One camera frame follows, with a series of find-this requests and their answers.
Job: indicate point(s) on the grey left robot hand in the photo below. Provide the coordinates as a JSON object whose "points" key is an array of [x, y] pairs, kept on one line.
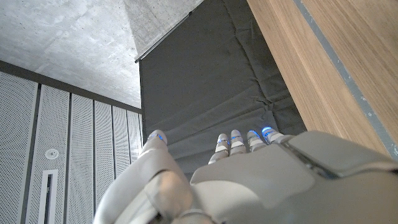
{"points": [[264, 186]]}

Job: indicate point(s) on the black backdrop curtain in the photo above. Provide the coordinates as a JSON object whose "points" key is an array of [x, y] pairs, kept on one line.
{"points": [[202, 77]]}

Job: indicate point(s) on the round white ceiling sensor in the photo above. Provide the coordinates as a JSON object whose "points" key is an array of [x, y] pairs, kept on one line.
{"points": [[52, 153]]}

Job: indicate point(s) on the white ceiling slot vent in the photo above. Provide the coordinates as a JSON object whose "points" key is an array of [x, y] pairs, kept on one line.
{"points": [[42, 199]]}

